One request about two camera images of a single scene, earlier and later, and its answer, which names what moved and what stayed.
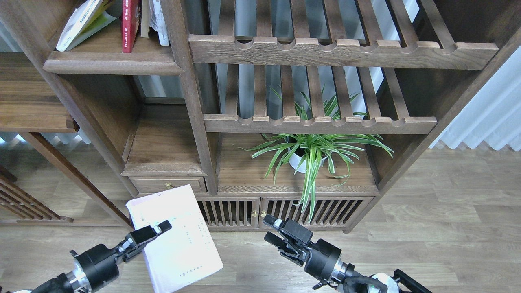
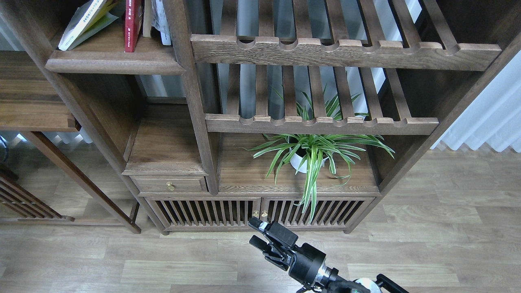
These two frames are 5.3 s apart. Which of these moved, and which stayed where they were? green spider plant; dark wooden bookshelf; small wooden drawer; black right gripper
Moved: black right gripper
Stayed: green spider plant; dark wooden bookshelf; small wooden drawer
